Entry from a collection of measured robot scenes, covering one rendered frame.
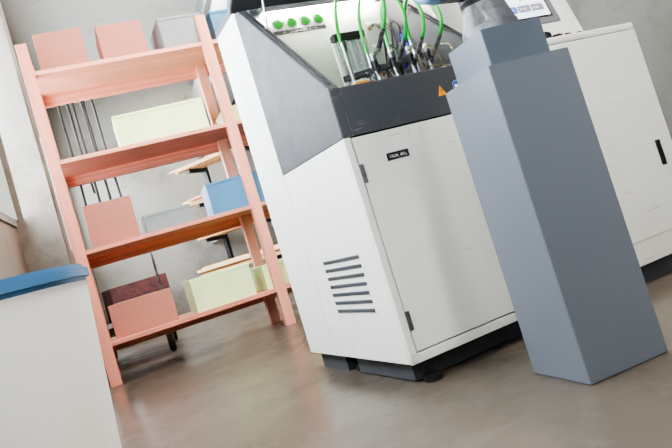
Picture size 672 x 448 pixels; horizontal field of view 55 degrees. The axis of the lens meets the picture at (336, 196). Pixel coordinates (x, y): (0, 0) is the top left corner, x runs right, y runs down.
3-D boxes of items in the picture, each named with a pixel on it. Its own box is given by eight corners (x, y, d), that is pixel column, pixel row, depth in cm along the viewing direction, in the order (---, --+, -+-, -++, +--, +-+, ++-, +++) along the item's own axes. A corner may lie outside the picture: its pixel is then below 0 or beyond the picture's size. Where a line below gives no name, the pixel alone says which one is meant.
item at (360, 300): (419, 388, 195) (342, 138, 200) (341, 374, 248) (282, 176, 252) (585, 313, 225) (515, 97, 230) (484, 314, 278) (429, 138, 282)
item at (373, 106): (354, 136, 201) (339, 87, 202) (348, 139, 205) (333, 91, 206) (506, 99, 228) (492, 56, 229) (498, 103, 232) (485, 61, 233)
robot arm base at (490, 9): (531, 19, 168) (519, -17, 169) (482, 30, 164) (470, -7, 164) (501, 40, 183) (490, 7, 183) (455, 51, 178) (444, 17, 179)
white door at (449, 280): (417, 352, 197) (351, 137, 200) (413, 352, 199) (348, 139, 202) (571, 287, 224) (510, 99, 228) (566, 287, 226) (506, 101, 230)
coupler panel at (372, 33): (385, 83, 269) (363, 12, 271) (381, 86, 272) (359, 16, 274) (411, 78, 275) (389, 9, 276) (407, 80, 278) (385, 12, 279)
